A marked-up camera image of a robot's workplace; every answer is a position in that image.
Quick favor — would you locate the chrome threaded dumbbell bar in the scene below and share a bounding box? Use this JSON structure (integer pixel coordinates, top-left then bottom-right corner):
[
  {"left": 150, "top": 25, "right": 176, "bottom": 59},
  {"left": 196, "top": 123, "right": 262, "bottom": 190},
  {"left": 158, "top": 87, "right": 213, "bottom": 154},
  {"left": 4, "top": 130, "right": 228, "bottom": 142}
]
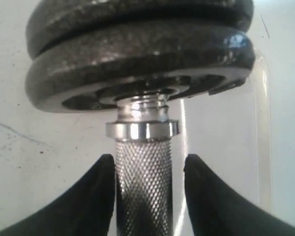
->
[{"left": 106, "top": 93, "right": 179, "bottom": 236}]

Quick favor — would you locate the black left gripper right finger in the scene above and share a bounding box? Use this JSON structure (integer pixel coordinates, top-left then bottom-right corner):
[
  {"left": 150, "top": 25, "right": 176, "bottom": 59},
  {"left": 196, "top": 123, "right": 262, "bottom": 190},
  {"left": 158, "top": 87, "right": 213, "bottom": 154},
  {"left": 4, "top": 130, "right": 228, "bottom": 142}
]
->
[{"left": 184, "top": 154, "right": 295, "bottom": 236}]

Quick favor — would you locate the white rectangular plastic tray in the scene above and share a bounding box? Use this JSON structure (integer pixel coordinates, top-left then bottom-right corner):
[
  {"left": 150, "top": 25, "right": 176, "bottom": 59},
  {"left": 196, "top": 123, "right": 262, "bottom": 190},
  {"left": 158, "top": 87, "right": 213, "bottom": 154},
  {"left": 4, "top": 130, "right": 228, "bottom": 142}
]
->
[{"left": 172, "top": 9, "right": 273, "bottom": 236}]

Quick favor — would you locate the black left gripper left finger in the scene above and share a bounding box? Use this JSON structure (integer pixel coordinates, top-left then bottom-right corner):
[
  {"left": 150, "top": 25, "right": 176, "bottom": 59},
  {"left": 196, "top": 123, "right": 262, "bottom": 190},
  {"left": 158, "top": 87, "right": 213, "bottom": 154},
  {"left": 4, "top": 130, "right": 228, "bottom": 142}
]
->
[{"left": 0, "top": 154, "right": 115, "bottom": 236}]

